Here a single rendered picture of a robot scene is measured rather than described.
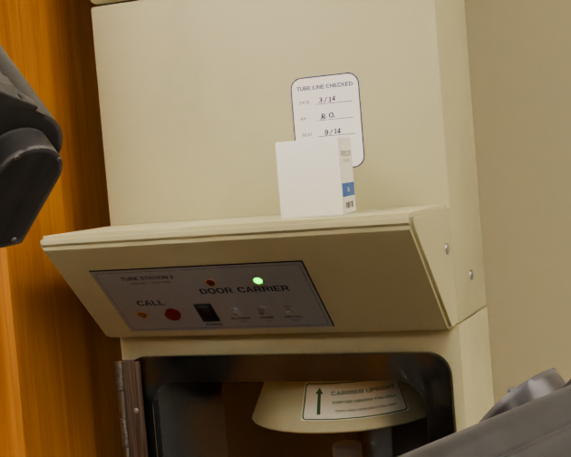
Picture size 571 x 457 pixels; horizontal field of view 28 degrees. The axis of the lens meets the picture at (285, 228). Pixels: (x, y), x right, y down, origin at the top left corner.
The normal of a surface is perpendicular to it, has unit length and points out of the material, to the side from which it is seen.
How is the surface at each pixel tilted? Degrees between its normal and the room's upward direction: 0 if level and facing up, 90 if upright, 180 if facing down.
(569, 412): 48
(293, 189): 90
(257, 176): 90
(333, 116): 90
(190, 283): 135
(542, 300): 90
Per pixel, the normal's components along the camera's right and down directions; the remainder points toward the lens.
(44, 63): 0.92, -0.06
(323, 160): -0.25, 0.07
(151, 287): -0.21, 0.76
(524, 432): 0.42, -0.67
